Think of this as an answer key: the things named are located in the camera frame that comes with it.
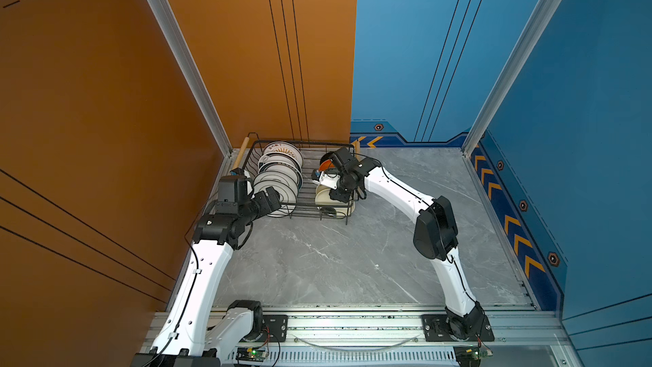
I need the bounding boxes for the black wire dish rack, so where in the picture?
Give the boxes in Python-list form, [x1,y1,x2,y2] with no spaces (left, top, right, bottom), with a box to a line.
[232,133,359,221]

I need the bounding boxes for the cream plate black floral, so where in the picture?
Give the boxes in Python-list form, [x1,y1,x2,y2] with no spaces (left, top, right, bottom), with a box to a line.
[318,202,356,219]

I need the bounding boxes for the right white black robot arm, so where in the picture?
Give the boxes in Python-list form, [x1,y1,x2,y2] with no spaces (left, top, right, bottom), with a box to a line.
[312,147,495,343]

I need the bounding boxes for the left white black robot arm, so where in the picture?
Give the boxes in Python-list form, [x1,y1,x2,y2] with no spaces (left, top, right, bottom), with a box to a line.
[131,177,281,366]

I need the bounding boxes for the white plate green rim front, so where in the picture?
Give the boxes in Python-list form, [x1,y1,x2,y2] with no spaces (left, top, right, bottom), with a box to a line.
[254,171,299,217]

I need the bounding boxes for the white plate green rim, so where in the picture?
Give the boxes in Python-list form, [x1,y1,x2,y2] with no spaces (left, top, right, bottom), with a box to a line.
[258,162,303,188]
[254,171,299,217]

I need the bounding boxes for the white plate orange sunburst pattern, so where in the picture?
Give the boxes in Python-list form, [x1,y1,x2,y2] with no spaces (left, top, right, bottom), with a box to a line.
[263,141,302,159]

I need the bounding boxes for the green circuit board left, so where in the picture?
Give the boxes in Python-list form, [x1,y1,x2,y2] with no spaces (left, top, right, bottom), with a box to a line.
[234,347,270,365]

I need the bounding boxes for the circuit board right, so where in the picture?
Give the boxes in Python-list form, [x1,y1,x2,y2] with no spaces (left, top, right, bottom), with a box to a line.
[453,347,493,367]

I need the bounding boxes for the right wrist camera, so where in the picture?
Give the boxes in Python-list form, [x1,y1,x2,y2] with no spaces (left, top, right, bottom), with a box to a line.
[311,169,341,190]

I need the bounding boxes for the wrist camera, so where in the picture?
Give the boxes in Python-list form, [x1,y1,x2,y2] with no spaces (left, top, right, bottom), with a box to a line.
[311,169,341,190]
[217,174,250,206]

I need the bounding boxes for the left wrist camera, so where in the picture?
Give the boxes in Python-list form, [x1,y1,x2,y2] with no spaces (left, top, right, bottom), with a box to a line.
[217,174,250,206]

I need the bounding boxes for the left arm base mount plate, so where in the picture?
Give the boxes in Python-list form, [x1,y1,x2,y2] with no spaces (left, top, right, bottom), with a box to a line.
[241,314,289,343]

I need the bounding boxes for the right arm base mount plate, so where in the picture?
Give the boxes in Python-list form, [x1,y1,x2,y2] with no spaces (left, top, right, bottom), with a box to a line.
[421,314,495,343]

